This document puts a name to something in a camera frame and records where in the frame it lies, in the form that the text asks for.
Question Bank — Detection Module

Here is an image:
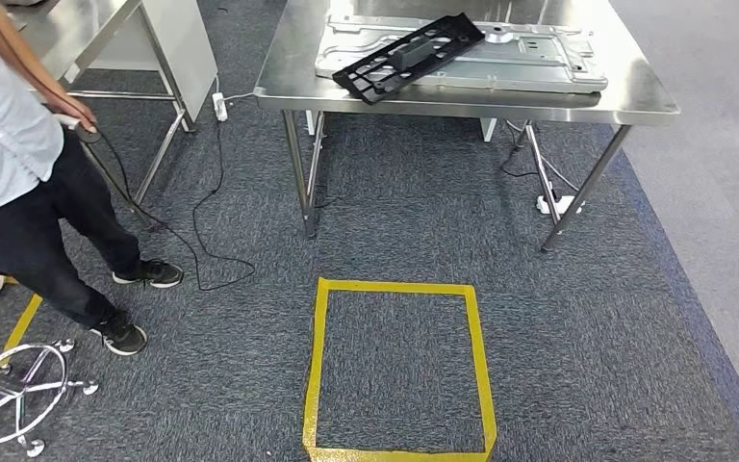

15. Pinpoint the person's hand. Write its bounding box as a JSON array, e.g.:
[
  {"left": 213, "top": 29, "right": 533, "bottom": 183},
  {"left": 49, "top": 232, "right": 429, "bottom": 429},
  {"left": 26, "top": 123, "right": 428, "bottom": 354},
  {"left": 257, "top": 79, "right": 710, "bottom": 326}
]
[{"left": 57, "top": 101, "right": 98, "bottom": 134}]

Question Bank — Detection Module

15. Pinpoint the black floor cable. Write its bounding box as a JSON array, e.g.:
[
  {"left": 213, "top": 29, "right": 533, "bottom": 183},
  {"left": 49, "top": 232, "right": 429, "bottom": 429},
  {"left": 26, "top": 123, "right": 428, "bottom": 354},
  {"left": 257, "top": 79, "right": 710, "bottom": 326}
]
[{"left": 74, "top": 120, "right": 257, "bottom": 293}]

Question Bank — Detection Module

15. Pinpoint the black plastic frame part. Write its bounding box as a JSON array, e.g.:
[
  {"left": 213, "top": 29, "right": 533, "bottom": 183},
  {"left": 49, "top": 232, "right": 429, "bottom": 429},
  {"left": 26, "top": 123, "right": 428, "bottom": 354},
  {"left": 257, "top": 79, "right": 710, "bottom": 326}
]
[{"left": 331, "top": 13, "right": 487, "bottom": 107}]

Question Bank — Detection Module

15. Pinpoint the large steel workbench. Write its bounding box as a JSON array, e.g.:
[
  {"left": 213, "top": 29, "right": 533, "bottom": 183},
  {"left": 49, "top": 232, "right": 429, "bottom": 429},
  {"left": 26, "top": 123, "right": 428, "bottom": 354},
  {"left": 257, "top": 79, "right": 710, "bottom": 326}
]
[{"left": 253, "top": 0, "right": 682, "bottom": 254}]

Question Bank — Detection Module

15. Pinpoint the person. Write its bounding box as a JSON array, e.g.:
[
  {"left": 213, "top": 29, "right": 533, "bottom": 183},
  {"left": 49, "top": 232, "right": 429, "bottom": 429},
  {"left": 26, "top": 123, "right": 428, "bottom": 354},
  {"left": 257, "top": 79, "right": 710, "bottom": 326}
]
[{"left": 0, "top": 0, "right": 185, "bottom": 357}]

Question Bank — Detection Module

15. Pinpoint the small steel table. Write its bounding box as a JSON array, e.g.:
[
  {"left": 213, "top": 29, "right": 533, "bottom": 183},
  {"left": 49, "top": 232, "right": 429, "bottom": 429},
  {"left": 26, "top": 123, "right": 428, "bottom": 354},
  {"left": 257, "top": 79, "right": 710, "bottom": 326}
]
[{"left": 6, "top": 0, "right": 195, "bottom": 231}]

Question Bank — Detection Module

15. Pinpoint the white board panel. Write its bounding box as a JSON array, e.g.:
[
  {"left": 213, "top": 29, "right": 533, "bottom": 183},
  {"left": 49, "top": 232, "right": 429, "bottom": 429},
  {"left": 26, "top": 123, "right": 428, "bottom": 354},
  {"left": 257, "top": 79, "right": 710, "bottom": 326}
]
[{"left": 89, "top": 0, "right": 219, "bottom": 123}]

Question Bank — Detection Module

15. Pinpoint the yellow floor tape square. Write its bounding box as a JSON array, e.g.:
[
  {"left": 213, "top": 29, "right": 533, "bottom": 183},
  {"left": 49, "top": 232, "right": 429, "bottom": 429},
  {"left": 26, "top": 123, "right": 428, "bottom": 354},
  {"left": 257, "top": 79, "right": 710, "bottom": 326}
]
[
  {"left": 300, "top": 277, "right": 498, "bottom": 462},
  {"left": 0, "top": 270, "right": 44, "bottom": 448}
]

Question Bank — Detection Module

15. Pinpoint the black round stool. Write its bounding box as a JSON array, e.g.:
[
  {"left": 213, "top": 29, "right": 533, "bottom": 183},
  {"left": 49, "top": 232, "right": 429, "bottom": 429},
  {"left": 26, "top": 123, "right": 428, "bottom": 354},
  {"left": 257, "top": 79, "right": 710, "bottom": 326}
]
[{"left": 0, "top": 339, "right": 100, "bottom": 459}]

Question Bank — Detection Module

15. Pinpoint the stamped sheet metal panel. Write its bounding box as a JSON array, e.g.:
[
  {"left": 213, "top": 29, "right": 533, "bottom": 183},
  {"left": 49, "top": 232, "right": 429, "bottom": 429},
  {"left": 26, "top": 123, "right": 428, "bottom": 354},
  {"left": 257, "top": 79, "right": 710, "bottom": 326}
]
[{"left": 314, "top": 13, "right": 609, "bottom": 95}]

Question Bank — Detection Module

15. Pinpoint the white power strip cable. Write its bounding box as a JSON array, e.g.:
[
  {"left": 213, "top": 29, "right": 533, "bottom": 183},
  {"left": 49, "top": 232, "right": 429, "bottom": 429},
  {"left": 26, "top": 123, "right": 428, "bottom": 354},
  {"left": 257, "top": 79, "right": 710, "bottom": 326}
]
[
  {"left": 503, "top": 120, "right": 582, "bottom": 195},
  {"left": 215, "top": 76, "right": 256, "bottom": 105}
]

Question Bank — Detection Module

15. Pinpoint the black cable under workbench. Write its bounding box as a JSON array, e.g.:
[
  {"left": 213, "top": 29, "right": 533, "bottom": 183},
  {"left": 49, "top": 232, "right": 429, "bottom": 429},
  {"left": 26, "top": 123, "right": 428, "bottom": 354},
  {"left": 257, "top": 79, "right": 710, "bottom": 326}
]
[{"left": 499, "top": 124, "right": 540, "bottom": 180}]

